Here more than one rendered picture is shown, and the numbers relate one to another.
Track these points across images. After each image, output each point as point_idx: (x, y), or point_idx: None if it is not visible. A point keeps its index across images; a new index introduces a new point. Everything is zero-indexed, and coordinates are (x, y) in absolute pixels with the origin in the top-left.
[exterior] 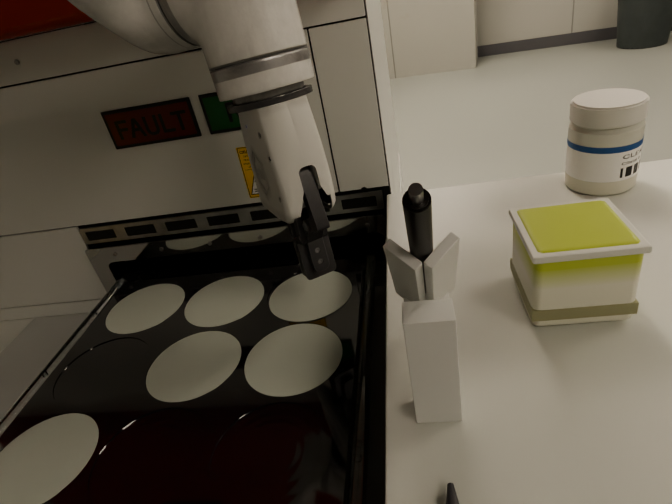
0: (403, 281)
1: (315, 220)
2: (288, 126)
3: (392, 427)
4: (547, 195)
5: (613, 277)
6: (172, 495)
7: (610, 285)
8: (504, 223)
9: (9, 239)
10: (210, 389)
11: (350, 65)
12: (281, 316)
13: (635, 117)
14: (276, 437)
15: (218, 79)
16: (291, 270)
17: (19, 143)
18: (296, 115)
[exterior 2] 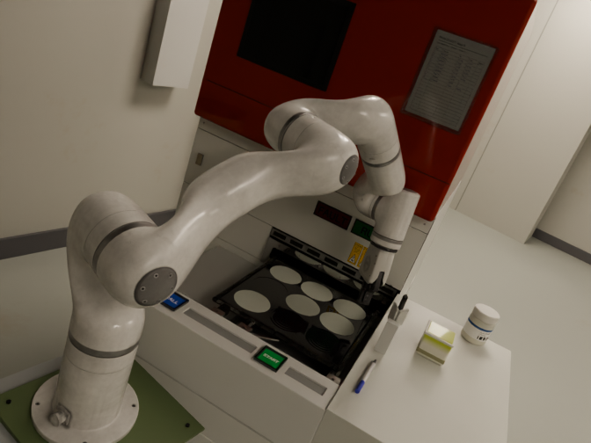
0: (392, 313)
1: (375, 286)
2: (385, 258)
3: (367, 346)
4: (452, 330)
5: (441, 350)
6: (293, 332)
7: (440, 352)
8: None
9: None
10: (307, 315)
11: (412, 243)
12: (337, 309)
13: (489, 321)
14: (325, 338)
15: (375, 235)
16: (345, 297)
17: None
18: (389, 257)
